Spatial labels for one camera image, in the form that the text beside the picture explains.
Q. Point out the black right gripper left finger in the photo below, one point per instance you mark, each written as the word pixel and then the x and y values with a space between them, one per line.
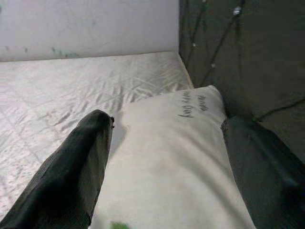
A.
pixel 59 186

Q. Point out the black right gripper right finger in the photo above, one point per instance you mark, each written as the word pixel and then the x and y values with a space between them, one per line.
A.
pixel 269 179

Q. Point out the white pillow with tree print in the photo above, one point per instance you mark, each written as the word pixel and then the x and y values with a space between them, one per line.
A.
pixel 166 167

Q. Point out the grey quilted mattress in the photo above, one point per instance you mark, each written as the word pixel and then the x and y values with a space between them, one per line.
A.
pixel 59 90

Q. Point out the black tufted headboard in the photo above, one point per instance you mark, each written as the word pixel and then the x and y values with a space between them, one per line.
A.
pixel 250 47

